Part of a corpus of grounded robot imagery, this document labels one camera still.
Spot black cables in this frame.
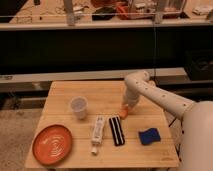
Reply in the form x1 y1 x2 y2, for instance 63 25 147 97
168 114 184 161

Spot wooden table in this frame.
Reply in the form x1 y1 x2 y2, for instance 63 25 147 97
24 80 181 170

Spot blue sponge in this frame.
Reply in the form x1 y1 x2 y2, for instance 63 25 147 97
139 128 161 145

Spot cluttered background shelf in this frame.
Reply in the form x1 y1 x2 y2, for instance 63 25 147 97
0 0 213 31

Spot clear plastic cup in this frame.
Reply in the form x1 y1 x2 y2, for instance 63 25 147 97
69 96 88 119

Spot black white striped block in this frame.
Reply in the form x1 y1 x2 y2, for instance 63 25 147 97
109 117 125 146

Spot orange toy pepper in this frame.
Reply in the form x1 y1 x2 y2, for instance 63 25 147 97
119 106 129 119

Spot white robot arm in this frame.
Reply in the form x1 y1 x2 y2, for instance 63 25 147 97
123 70 213 171

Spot orange plate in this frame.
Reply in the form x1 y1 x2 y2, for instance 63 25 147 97
32 125 73 165

